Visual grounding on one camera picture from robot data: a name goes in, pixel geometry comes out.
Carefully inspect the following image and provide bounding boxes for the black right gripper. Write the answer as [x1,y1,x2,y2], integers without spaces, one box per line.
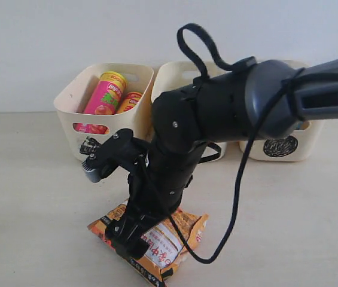
[105,159,193,259]

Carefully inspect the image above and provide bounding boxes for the orange noodle packet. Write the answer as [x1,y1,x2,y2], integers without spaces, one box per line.
[87,200,209,286]

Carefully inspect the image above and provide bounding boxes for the yellow chips can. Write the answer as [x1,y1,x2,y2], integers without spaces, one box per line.
[117,91,142,114]

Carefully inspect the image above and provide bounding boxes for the pink chips can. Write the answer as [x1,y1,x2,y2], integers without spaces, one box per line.
[74,71,127,135]

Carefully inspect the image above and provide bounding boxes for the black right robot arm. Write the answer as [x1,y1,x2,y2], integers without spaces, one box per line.
[105,60,338,259]

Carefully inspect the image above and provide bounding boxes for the cream bin with triangle mark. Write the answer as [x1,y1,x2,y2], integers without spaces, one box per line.
[53,63,154,161]

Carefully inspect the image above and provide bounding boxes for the cream bin with square mark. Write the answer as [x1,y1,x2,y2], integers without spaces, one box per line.
[151,61,227,161]

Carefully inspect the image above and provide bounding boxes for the cream bin with circle mark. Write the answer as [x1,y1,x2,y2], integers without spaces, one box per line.
[244,60,325,162]

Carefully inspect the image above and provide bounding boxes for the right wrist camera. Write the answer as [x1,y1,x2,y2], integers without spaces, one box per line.
[81,128,150,184]

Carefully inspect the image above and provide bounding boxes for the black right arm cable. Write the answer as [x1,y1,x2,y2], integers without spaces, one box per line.
[135,23,307,264]

